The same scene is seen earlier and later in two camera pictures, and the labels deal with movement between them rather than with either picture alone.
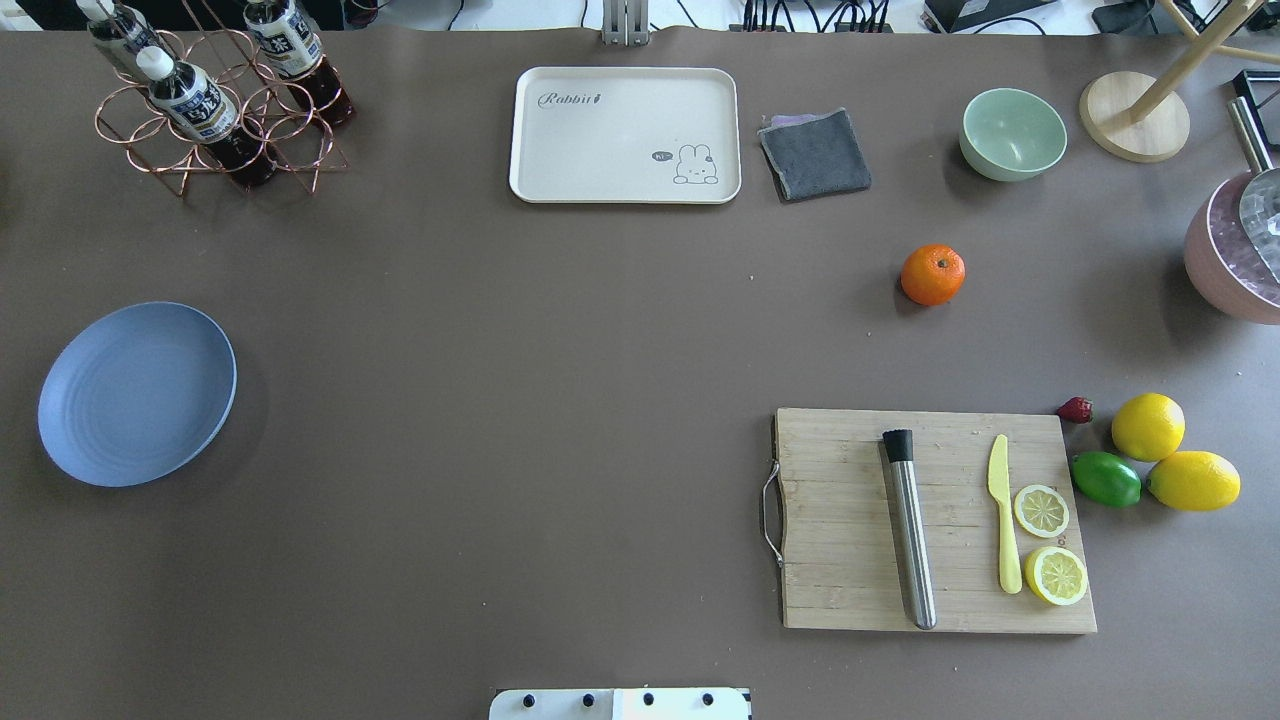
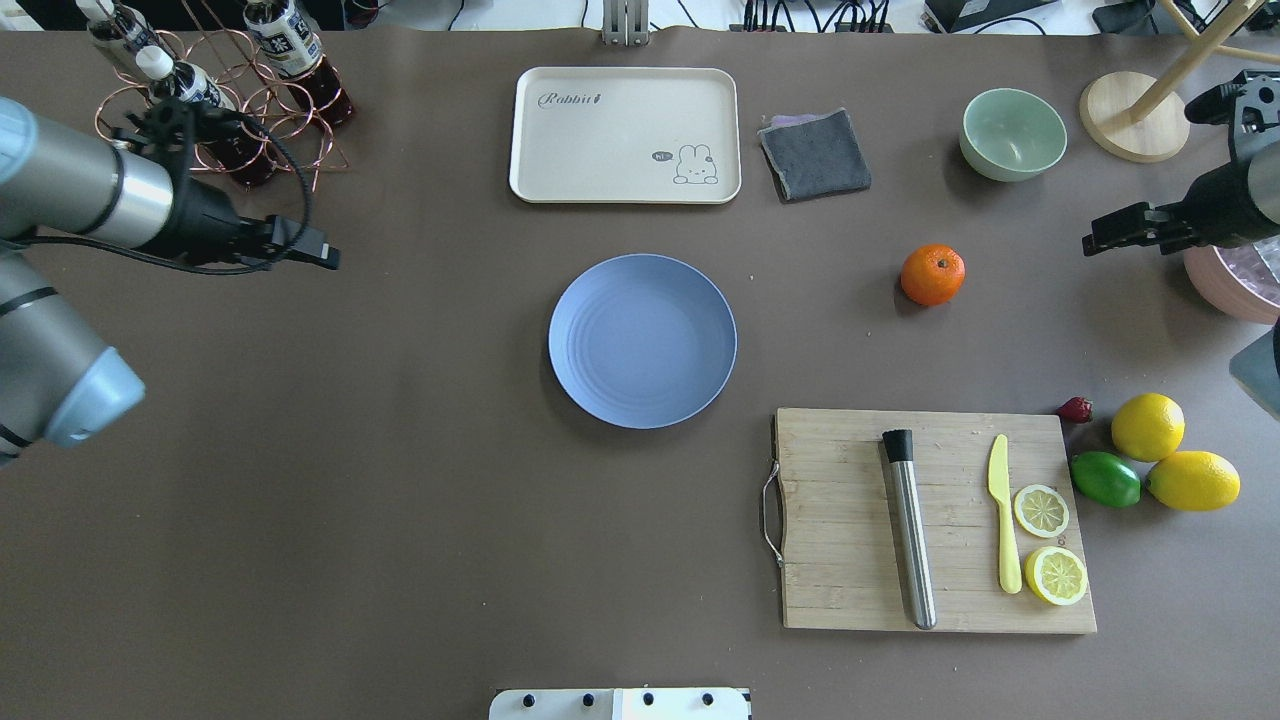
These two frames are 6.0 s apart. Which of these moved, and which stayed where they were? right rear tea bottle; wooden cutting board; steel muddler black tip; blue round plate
Moved: blue round plate
Stayed: steel muddler black tip; wooden cutting board; right rear tea bottle
